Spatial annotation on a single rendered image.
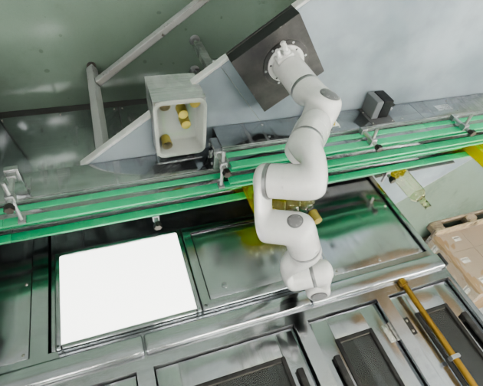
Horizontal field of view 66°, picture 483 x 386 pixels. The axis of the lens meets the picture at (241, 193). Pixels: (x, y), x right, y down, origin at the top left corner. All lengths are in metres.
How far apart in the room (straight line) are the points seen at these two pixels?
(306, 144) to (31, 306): 0.98
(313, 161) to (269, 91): 0.56
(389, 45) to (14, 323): 1.58
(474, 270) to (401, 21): 3.82
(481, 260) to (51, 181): 4.63
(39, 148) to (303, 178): 1.34
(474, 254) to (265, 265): 4.03
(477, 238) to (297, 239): 4.58
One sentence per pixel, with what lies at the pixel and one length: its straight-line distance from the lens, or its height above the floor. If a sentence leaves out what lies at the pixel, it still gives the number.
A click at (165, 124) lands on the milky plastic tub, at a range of 1.34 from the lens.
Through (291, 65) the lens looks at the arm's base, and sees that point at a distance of 1.20.
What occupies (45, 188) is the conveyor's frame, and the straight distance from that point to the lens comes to 1.38.
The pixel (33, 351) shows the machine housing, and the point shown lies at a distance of 1.31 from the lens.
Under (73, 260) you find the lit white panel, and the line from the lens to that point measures 1.40.
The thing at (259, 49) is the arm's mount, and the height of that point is 0.81.
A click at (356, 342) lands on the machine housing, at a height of 1.54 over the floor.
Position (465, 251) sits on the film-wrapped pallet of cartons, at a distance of 5.13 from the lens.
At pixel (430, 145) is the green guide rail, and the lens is 1.80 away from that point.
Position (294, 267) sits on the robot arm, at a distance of 1.00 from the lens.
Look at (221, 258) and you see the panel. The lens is 1.35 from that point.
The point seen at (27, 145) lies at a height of 0.34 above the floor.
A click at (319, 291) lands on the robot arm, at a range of 1.15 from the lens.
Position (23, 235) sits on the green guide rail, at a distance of 1.40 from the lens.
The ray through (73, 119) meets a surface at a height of 0.17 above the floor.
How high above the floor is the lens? 1.83
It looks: 39 degrees down
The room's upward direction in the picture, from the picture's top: 156 degrees clockwise
